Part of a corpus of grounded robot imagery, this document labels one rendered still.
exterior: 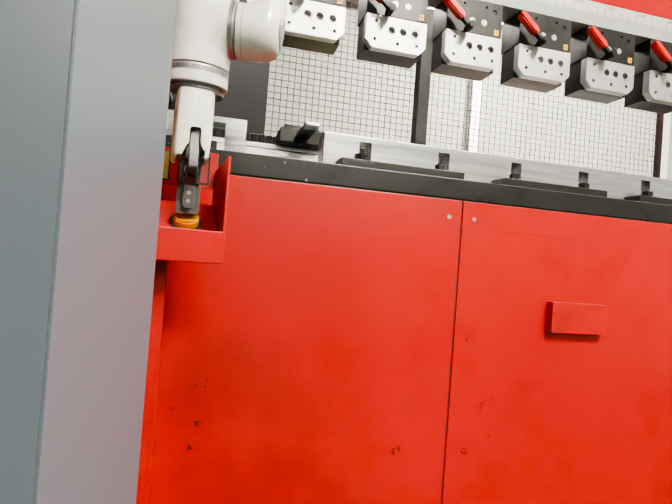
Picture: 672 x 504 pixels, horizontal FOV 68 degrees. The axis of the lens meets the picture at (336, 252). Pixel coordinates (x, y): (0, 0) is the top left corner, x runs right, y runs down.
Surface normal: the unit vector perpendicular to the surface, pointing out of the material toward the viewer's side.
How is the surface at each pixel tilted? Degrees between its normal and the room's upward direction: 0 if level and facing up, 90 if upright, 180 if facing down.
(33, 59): 90
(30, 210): 90
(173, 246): 90
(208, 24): 99
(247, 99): 90
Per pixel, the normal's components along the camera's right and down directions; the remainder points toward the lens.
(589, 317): 0.24, 0.00
